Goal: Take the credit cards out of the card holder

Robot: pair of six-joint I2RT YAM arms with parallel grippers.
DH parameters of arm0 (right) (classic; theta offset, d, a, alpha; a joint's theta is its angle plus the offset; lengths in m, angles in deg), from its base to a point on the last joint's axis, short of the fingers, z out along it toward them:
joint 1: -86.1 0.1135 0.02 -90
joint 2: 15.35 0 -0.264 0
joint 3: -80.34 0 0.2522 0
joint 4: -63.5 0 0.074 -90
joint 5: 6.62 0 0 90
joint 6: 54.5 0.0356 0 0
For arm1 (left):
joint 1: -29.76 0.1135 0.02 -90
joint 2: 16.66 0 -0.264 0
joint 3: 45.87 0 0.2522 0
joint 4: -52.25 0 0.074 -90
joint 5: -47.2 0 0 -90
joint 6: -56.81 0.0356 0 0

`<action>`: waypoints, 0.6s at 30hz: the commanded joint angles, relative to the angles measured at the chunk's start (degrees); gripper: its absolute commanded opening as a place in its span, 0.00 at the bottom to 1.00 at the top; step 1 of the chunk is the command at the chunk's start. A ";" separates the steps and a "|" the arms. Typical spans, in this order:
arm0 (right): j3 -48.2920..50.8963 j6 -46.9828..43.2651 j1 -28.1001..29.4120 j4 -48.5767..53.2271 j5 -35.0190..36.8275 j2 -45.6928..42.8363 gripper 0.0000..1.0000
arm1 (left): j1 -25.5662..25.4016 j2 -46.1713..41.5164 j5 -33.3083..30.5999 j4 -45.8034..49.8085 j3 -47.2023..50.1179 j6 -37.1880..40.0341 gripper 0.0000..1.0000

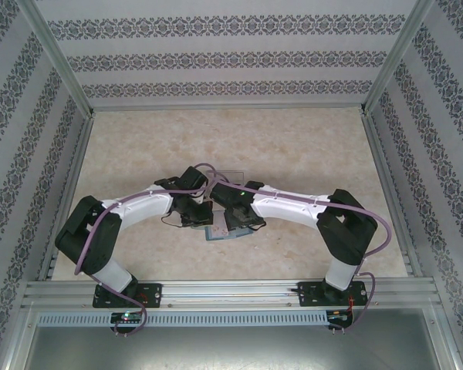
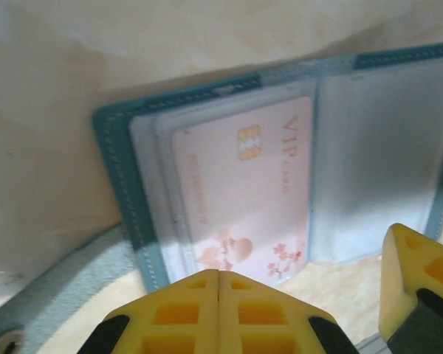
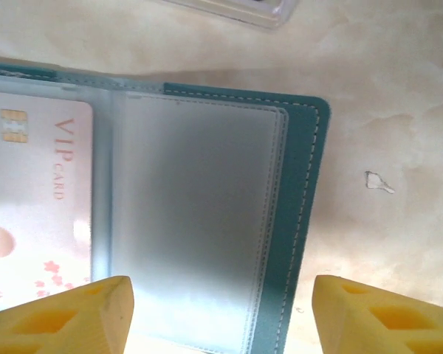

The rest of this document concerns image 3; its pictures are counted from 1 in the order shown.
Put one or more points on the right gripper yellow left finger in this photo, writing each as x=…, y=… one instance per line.
x=59, y=324

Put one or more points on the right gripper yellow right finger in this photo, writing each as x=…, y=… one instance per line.
x=391, y=324

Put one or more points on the pink floral VIP card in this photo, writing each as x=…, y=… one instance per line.
x=37, y=184

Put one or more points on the teal leather card holder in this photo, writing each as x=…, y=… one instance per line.
x=206, y=191

